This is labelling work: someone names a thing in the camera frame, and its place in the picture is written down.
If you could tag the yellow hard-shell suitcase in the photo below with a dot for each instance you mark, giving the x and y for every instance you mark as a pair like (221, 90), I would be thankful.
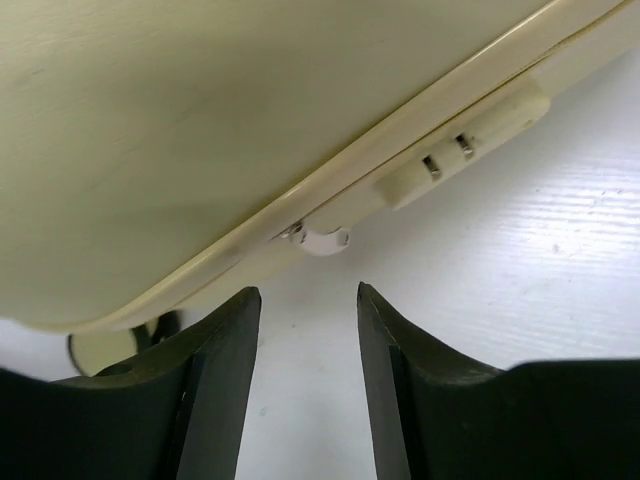
(152, 152)

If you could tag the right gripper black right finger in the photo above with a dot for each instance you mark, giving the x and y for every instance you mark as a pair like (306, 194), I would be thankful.
(436, 413)

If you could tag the silver zipper pull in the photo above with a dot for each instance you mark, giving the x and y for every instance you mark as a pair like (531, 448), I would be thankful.
(315, 243)

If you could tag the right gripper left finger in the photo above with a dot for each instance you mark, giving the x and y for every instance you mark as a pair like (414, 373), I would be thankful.
(174, 411)

